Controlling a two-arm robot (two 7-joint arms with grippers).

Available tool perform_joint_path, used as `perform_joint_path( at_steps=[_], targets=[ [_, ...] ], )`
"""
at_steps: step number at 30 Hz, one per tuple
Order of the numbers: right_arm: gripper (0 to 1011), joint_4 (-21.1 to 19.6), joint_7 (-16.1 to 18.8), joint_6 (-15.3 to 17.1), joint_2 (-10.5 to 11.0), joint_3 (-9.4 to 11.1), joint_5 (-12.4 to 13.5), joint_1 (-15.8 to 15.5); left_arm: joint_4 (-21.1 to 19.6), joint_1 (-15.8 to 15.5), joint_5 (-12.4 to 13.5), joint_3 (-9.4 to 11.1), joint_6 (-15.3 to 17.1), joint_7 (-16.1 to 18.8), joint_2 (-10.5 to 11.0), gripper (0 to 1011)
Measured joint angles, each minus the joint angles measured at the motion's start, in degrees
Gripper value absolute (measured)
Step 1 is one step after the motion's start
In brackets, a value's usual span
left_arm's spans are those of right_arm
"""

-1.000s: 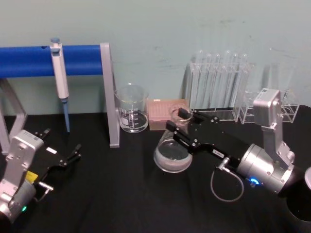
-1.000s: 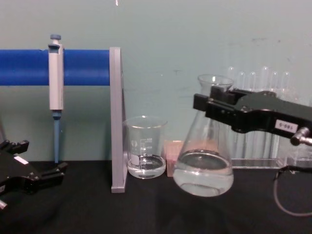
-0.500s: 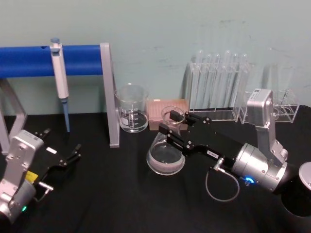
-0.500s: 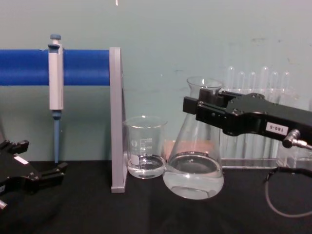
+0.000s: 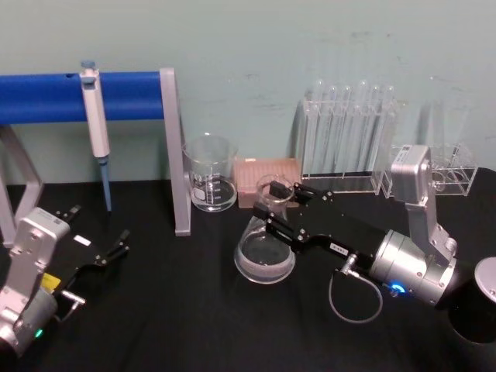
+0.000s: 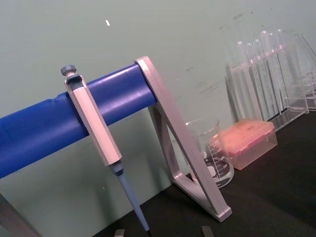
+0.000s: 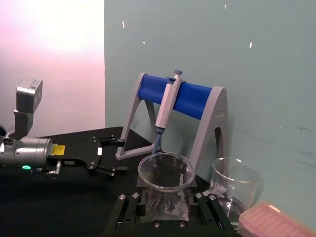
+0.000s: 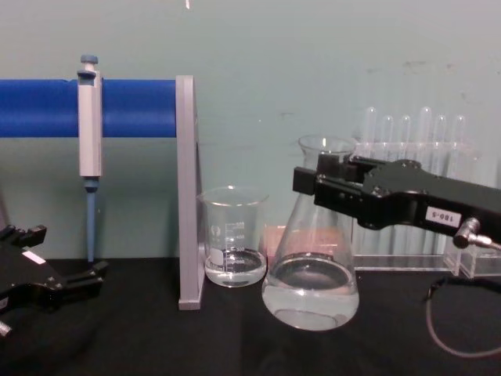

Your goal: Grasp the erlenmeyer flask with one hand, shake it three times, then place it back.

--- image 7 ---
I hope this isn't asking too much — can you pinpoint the black tablecloth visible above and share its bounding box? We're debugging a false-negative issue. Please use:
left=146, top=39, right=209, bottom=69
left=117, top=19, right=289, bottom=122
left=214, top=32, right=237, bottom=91
left=0, top=126, right=247, bottom=237

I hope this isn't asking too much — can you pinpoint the thin cable with silver plug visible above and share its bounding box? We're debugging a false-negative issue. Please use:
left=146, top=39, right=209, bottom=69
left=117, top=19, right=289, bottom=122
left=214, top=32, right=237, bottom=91
left=46, top=160, right=63, bottom=178

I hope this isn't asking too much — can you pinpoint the grey and blue pipette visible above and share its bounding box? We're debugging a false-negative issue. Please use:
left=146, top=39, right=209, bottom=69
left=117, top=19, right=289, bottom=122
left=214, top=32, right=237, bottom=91
left=151, top=69, right=184, bottom=154

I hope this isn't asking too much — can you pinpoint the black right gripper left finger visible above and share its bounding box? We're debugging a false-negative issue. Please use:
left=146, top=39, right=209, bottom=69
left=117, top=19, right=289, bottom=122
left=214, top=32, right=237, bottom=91
left=108, top=177, right=150, bottom=226

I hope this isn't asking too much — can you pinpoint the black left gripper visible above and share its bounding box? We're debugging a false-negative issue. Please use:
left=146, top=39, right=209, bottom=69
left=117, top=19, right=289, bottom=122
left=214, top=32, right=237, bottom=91
left=47, top=136, right=128, bottom=178

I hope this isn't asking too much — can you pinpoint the clear glass beaker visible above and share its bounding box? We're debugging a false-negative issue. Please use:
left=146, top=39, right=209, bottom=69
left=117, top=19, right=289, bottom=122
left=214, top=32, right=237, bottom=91
left=209, top=157, right=263, bottom=223

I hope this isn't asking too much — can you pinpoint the grey stand with blue roller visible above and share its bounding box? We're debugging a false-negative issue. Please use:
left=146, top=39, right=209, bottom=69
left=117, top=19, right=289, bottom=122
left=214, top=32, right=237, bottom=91
left=115, top=72, right=228, bottom=177

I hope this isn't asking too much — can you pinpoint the pink pipette tip box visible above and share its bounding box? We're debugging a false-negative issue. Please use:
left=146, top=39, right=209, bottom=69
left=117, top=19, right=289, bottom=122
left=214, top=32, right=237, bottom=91
left=237, top=201, right=316, bottom=237

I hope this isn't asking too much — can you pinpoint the clear glass flask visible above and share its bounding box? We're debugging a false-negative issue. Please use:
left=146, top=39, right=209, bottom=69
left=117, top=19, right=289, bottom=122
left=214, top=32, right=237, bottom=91
left=138, top=151, right=195, bottom=221

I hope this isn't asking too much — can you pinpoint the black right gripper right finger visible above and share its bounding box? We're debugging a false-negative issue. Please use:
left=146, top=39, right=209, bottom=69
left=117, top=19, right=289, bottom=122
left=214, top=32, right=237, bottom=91
left=184, top=177, right=236, bottom=228

